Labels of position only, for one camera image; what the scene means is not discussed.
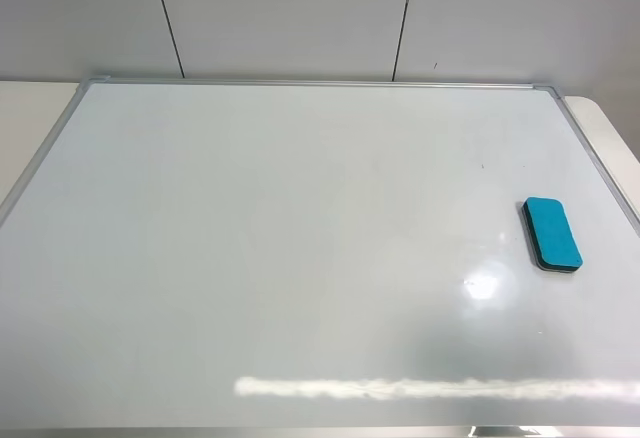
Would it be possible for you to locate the white whiteboard with aluminium frame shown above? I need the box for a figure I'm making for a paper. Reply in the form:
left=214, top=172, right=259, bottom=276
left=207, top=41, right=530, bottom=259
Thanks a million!
left=1, top=79, right=639, bottom=434

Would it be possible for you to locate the blue whiteboard eraser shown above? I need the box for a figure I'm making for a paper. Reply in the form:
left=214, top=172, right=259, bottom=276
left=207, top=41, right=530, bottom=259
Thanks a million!
left=522, top=197, right=583, bottom=273

